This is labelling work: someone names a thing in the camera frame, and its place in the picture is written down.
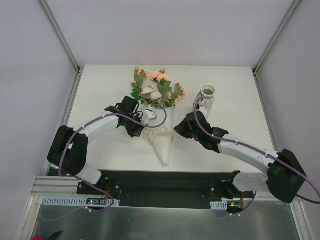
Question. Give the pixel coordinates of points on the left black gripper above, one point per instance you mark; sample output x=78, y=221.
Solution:
x=136, y=128

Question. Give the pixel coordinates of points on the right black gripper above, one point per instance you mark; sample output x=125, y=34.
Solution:
x=186, y=127

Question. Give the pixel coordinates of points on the cream printed ribbon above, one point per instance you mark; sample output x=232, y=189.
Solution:
x=151, y=135

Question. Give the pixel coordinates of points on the pink flower bouquet white wrap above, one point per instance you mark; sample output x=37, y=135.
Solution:
x=158, y=91

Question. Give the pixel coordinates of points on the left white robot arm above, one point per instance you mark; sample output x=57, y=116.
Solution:
x=69, y=149

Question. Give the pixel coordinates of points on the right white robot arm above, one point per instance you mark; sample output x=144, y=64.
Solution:
x=282, y=169

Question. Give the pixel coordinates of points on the white ribbed ceramic vase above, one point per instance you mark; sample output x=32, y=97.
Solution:
x=205, y=97

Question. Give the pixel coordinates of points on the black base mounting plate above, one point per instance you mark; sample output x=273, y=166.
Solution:
x=248, y=183

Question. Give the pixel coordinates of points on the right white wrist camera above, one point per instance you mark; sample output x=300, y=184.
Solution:
x=203, y=110

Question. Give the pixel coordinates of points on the right white cable duct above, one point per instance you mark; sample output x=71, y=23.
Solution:
x=225, y=205

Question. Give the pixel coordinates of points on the white cable duct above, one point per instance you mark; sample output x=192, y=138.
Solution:
x=225, y=205
x=69, y=201

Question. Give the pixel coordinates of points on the right aluminium frame post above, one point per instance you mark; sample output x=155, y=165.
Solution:
x=277, y=34

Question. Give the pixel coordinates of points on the aluminium frame post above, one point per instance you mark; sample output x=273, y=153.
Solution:
x=277, y=34
x=59, y=34

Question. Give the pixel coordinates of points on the left aluminium frame post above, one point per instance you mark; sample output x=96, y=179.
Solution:
x=59, y=34

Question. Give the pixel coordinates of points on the left white cable duct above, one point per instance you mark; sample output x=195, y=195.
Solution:
x=69, y=201

